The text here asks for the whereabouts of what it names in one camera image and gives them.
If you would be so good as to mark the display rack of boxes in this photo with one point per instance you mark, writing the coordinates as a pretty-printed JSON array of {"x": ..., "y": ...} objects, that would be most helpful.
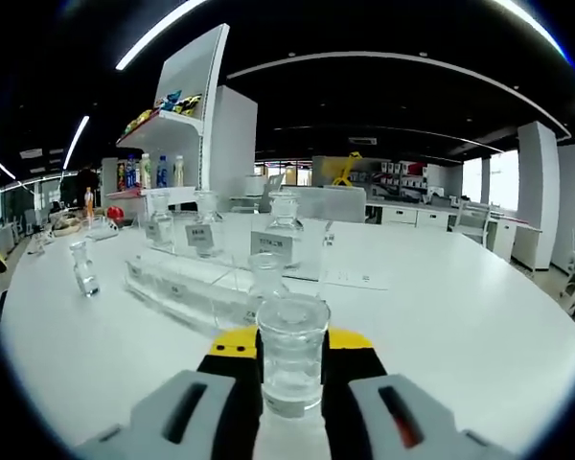
[{"x": 402, "y": 175}]

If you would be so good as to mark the ceiling air vent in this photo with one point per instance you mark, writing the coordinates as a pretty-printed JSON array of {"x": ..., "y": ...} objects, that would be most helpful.
[{"x": 362, "y": 141}]

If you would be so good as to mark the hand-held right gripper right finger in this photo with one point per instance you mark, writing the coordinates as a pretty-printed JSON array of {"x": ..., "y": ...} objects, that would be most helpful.
[{"x": 374, "y": 412}]

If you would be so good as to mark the tall dark snack can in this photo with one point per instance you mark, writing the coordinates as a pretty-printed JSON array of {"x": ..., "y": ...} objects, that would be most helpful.
[{"x": 121, "y": 176}]

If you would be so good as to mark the pile of snack packets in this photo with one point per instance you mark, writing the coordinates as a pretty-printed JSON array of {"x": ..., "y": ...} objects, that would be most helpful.
[{"x": 167, "y": 108}]

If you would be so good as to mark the white paper sheet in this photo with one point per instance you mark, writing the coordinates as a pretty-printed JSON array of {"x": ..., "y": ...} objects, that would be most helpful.
[{"x": 359, "y": 279}]

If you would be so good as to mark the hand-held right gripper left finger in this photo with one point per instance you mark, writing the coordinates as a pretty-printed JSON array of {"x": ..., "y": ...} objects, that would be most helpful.
[{"x": 196, "y": 412}]

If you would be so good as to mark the white mesh panel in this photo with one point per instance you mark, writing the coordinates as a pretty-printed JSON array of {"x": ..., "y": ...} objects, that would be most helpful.
[{"x": 335, "y": 202}]

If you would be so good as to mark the red round object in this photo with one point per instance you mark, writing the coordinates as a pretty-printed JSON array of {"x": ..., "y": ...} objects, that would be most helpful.
[{"x": 115, "y": 212}]

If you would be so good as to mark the grey office chair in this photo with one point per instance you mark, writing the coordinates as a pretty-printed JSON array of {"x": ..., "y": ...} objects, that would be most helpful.
[{"x": 272, "y": 184}]

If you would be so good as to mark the white cabinet row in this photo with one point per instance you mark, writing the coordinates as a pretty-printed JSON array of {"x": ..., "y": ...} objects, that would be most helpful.
[{"x": 412, "y": 215}]

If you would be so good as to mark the white display shelf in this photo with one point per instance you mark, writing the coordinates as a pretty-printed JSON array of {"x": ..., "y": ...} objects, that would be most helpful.
[{"x": 191, "y": 67}]

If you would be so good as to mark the orange white bottle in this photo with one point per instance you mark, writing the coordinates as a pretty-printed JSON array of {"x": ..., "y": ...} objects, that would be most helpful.
[{"x": 89, "y": 202}]

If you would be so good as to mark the white drink bottle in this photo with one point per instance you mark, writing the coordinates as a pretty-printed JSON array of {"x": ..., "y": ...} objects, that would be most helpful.
[
  {"x": 178, "y": 171},
  {"x": 145, "y": 171}
]

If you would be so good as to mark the shallow brown basket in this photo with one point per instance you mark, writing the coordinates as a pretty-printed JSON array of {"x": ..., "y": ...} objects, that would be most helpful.
[{"x": 67, "y": 223}]

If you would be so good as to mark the clear acrylic reagent rack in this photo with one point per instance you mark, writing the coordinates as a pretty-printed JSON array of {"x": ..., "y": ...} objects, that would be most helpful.
[{"x": 191, "y": 283}]

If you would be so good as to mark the blue label drink bottle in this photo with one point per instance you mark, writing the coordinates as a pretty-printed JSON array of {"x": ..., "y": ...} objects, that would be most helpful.
[
  {"x": 131, "y": 172},
  {"x": 162, "y": 171}
]

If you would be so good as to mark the white mesh chair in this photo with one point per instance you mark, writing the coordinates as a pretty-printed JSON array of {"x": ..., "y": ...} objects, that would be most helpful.
[{"x": 474, "y": 221}]

